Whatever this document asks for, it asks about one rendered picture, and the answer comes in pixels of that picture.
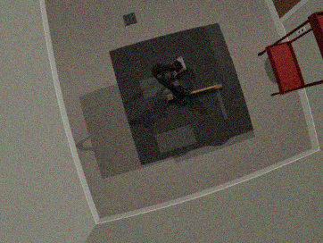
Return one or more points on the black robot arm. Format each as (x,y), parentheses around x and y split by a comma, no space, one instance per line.
(178,92)

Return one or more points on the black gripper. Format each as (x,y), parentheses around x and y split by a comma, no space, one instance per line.
(181,102)

